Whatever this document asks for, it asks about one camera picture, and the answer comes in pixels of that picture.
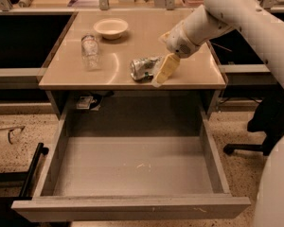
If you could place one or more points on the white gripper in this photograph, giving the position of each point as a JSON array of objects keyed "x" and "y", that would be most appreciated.
[{"x": 178, "y": 43}]

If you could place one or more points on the crushed 7up can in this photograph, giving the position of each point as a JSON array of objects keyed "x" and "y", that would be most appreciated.
[{"x": 143, "y": 68}]

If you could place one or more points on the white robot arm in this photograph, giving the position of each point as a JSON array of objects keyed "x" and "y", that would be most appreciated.
[{"x": 265, "y": 33}]

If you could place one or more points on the open grey top drawer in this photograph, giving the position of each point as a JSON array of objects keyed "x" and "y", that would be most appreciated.
[{"x": 141, "y": 156}]

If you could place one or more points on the beige top cabinet desk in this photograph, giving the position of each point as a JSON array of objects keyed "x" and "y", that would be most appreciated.
[{"x": 66, "y": 70}]

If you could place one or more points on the white bowl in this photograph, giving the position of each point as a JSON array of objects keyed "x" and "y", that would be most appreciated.
[{"x": 111, "y": 29}]

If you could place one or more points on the clear plastic bottle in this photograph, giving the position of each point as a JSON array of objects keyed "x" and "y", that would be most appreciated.
[{"x": 90, "y": 52}]

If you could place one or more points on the label tag under desk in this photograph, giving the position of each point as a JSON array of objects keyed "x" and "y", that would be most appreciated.
[{"x": 84, "y": 102}]

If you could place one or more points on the black office chair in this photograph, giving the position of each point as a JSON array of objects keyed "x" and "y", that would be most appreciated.
[{"x": 269, "y": 118}]

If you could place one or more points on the black cart frame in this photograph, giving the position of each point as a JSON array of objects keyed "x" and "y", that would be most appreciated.
[{"x": 9, "y": 217}]

